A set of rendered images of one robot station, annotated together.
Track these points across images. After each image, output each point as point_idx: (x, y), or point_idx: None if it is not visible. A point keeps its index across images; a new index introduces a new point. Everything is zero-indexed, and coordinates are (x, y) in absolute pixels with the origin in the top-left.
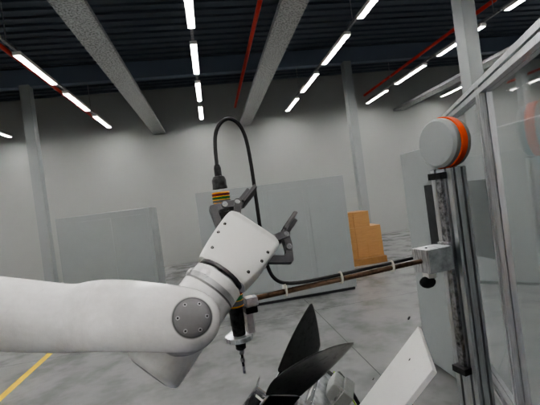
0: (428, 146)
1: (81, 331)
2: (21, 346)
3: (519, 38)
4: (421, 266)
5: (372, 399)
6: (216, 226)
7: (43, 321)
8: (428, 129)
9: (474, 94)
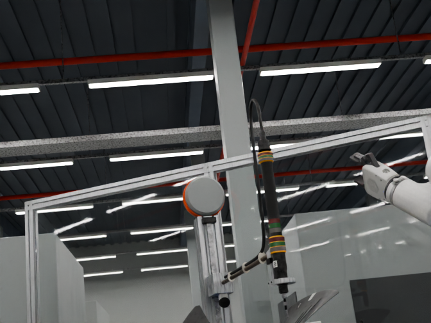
0: (199, 196)
1: None
2: None
3: (291, 145)
4: (223, 287)
5: None
6: (378, 164)
7: None
8: (199, 182)
9: (202, 171)
